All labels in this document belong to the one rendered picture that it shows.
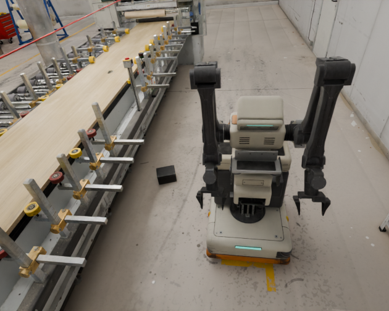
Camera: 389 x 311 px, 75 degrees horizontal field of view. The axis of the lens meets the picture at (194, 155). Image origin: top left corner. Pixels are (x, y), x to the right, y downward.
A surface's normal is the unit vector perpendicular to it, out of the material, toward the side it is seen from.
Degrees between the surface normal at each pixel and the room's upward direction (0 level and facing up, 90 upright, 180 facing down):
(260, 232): 0
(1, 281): 90
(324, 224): 0
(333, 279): 0
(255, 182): 98
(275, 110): 43
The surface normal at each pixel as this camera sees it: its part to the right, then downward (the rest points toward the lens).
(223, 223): -0.08, -0.77
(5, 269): 0.99, 0.01
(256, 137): -0.12, 0.74
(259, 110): -0.15, -0.14
